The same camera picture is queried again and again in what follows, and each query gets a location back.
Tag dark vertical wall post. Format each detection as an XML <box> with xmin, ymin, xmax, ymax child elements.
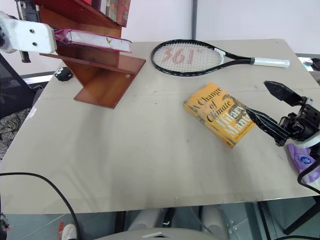
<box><xmin>190</xmin><ymin>0</ymin><xmax>199</xmax><ymax>40</ymax></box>

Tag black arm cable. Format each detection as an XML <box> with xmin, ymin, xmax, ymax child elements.
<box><xmin>296</xmin><ymin>159</ymin><xmax>320</xmax><ymax>195</ymax></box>
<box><xmin>0</xmin><ymin>172</ymin><xmax>81</xmax><ymax>240</ymax></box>

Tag dark clutter with teal item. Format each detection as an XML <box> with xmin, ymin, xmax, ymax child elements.
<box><xmin>302</xmin><ymin>56</ymin><xmax>320</xmax><ymax>73</ymax></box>

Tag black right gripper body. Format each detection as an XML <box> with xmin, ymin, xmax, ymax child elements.
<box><xmin>277</xmin><ymin>102</ymin><xmax>320</xmax><ymax>141</ymax></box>

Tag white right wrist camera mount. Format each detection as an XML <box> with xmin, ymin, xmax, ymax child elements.
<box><xmin>292</xmin><ymin>132</ymin><xmax>320</xmax><ymax>150</ymax></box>

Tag pale grey upright book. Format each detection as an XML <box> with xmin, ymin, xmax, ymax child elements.
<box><xmin>91</xmin><ymin>0</ymin><xmax>108</xmax><ymax>15</ymax></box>

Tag silver robot leg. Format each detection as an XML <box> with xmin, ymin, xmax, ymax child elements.
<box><xmin>199</xmin><ymin>204</ymin><xmax>231</xmax><ymax>237</ymax></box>
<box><xmin>126</xmin><ymin>207</ymin><xmax>165</xmax><ymax>232</ymax></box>

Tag grey rounded robot torso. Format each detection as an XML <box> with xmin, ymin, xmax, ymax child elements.
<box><xmin>94</xmin><ymin>226</ymin><xmax>227</xmax><ymax>240</ymax></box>

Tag small black round toy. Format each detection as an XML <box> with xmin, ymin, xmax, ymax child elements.
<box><xmin>54</xmin><ymin>66</ymin><xmax>74</xmax><ymax>82</ymax></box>

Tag dark red upright book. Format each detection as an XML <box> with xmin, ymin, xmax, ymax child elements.
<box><xmin>106</xmin><ymin>0</ymin><xmax>132</xmax><ymax>28</ymax></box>

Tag yellow paperback book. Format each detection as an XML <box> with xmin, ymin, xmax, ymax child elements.
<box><xmin>183</xmin><ymin>81</ymin><xmax>257</xmax><ymax>149</ymax></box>

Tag black mesh office chair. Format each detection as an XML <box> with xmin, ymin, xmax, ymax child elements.
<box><xmin>0</xmin><ymin>53</ymin><xmax>44</xmax><ymax>120</ymax></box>

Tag patterned grey cloth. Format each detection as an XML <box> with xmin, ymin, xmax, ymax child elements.
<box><xmin>0</xmin><ymin>107</ymin><xmax>33</xmax><ymax>161</ymax></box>

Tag thick red hardcover book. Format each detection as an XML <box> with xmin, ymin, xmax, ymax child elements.
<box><xmin>53</xmin><ymin>28</ymin><xmax>133</xmax><ymax>54</ymax></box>

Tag white shoe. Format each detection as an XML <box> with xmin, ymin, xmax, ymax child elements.
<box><xmin>61</xmin><ymin>223</ymin><xmax>79</xmax><ymax>240</ymax></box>

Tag purple tissue packet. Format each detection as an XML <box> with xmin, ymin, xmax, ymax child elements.
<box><xmin>284</xmin><ymin>142</ymin><xmax>320</xmax><ymax>186</ymax></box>

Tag brown wooden zigzag bookshelf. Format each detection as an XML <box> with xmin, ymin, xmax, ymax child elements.
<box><xmin>32</xmin><ymin>0</ymin><xmax>147</xmax><ymax>110</ymax></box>

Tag black table leg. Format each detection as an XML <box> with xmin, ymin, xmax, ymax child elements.
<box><xmin>257</xmin><ymin>196</ymin><xmax>320</xmax><ymax>236</ymax></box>

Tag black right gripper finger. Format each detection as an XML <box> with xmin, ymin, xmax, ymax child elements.
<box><xmin>245</xmin><ymin>107</ymin><xmax>289</xmax><ymax>147</ymax></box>
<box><xmin>263</xmin><ymin>80</ymin><xmax>307</xmax><ymax>106</ymax></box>

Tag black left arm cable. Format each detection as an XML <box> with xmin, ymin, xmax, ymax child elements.
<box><xmin>0</xmin><ymin>172</ymin><xmax>81</xmax><ymax>240</ymax></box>

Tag black and white tennis racket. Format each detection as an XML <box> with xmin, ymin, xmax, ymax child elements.
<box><xmin>150</xmin><ymin>39</ymin><xmax>291</xmax><ymax>78</ymax></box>

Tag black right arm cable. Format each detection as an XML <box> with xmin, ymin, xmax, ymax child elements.
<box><xmin>296</xmin><ymin>159</ymin><xmax>320</xmax><ymax>195</ymax></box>

